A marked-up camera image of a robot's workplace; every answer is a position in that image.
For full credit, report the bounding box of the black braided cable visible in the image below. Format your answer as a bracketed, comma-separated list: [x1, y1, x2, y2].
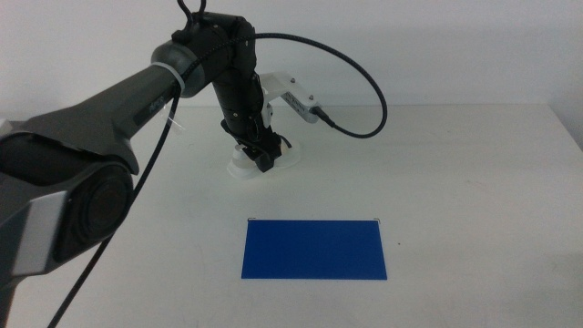
[46, 31, 389, 328]

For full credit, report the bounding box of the white shoe with striped straps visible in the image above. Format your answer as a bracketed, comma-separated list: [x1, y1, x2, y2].
[226, 138, 302, 180]

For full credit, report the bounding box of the blue rectangular mat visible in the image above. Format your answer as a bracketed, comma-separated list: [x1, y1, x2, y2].
[240, 220, 388, 281]

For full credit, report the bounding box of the black looped cable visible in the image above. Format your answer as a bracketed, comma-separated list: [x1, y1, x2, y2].
[176, 0, 209, 26]

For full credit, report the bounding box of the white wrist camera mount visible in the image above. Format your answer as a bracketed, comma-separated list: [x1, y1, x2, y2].
[259, 71, 322, 125]

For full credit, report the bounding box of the white zip tie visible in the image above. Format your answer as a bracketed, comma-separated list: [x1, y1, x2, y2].
[151, 61, 188, 134]

